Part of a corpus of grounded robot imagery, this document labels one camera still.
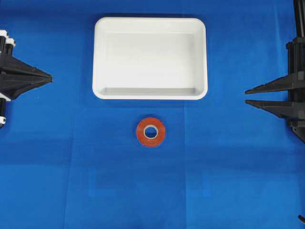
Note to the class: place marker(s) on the blue table cloth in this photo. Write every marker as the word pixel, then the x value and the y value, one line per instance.
pixel 69 160

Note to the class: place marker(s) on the orange tape roll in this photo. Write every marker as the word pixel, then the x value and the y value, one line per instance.
pixel 150 141

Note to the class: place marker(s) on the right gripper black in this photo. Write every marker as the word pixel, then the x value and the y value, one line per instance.
pixel 294 83

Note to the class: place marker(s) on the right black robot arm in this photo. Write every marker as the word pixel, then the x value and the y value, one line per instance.
pixel 299 9

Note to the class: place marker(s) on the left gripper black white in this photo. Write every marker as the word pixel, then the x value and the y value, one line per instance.
pixel 9 64

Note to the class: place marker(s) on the white plastic tray case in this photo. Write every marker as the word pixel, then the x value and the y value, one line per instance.
pixel 145 58

